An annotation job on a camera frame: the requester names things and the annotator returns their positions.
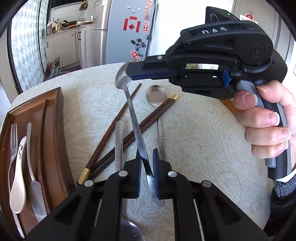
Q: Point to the small dark metal spoon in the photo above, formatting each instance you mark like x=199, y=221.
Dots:
x=122, y=82

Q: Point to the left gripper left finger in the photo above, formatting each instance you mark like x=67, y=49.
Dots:
x=92, y=212

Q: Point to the silver table knife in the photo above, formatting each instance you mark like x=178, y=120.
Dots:
x=35, y=189

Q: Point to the brown wooden tray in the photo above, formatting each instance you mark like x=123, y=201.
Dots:
x=49, y=158

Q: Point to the large spoon textured handle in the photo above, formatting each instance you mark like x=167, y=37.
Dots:
x=156, y=95

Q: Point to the grey entrance door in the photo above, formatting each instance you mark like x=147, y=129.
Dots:
x=271, y=22

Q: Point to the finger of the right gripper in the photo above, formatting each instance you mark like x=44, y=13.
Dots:
x=155, y=74
x=149, y=64

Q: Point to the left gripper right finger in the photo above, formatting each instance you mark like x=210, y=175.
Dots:
x=201, y=210

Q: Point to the silver fork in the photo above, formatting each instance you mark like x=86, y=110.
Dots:
x=14, y=148

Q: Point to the wooden side tray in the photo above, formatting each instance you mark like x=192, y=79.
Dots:
x=228, y=103

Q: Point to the person's right hand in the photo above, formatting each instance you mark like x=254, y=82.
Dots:
x=263, y=132

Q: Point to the white kitchen cabinet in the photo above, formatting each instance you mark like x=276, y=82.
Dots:
x=73, y=47

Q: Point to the wooden chopstick gold tip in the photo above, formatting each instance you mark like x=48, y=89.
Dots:
x=152, y=122
x=148, y=122

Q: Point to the plastic bag on floor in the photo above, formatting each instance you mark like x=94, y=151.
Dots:
x=53, y=69

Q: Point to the grey refrigerator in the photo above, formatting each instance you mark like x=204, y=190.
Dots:
x=122, y=30

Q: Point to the patterned sliding door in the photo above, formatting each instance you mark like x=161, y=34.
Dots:
x=28, y=32

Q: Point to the white ceramic spoon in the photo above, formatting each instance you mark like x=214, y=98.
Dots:
x=18, y=190

